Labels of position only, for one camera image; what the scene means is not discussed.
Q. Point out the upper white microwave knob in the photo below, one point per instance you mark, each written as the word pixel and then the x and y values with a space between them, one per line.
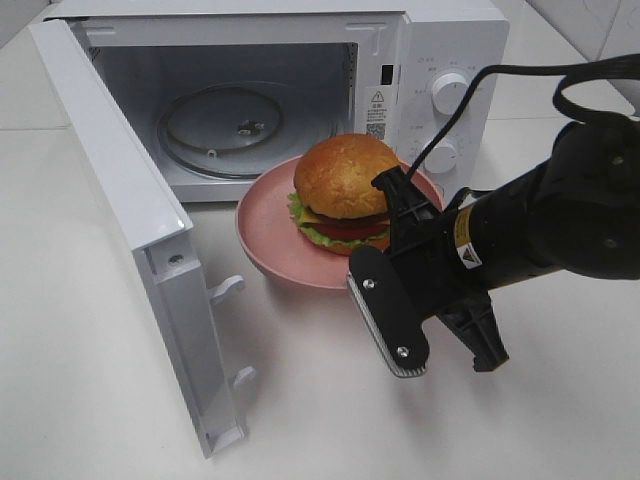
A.
pixel 447 91

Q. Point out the glass microwave turntable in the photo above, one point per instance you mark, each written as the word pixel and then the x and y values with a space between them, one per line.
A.
pixel 213 131

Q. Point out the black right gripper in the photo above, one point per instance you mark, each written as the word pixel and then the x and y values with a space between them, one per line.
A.
pixel 438 264

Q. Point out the burger with lettuce and cheese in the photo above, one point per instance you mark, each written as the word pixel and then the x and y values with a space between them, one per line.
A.
pixel 334 204

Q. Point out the white microwave door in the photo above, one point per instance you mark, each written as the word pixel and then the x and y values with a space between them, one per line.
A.
pixel 157 231

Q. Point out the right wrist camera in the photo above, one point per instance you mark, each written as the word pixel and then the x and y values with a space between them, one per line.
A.
pixel 388 312

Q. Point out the white microwave knob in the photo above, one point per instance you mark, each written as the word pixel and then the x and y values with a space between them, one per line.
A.
pixel 442 158
pixel 447 91

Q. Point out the pink round plate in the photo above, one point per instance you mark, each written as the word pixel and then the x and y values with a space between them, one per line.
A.
pixel 274 244

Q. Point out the white microwave oven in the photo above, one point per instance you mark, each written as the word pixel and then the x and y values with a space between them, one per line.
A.
pixel 335 67

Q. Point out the lower white microwave knob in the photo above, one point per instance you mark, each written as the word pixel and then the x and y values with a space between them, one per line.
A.
pixel 442 158

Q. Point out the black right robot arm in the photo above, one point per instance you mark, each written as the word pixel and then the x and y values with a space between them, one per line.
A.
pixel 578 211

